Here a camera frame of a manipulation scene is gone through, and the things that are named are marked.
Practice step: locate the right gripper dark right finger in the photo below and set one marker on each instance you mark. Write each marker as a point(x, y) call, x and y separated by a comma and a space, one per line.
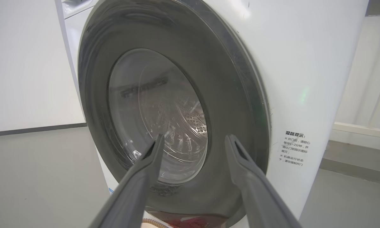
point(256, 190)

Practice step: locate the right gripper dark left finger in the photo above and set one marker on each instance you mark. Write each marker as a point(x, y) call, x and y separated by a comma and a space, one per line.
point(136, 190)

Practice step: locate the red and white garment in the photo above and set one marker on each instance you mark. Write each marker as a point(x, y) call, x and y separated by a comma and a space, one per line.
point(190, 221)

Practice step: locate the black round glass washer door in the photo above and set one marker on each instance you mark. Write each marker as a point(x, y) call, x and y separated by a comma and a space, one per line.
point(228, 95)

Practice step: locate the cream perforated laundry basket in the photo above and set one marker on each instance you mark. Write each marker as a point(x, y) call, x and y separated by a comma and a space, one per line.
point(152, 223)

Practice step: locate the white front-load washing machine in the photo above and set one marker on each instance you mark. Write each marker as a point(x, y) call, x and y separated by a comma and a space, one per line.
point(304, 63)

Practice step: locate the blue energy label sticker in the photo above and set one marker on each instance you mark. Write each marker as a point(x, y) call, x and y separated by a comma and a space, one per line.
point(111, 190)

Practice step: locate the printed warning text label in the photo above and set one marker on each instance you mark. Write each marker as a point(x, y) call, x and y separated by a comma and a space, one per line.
point(294, 148)

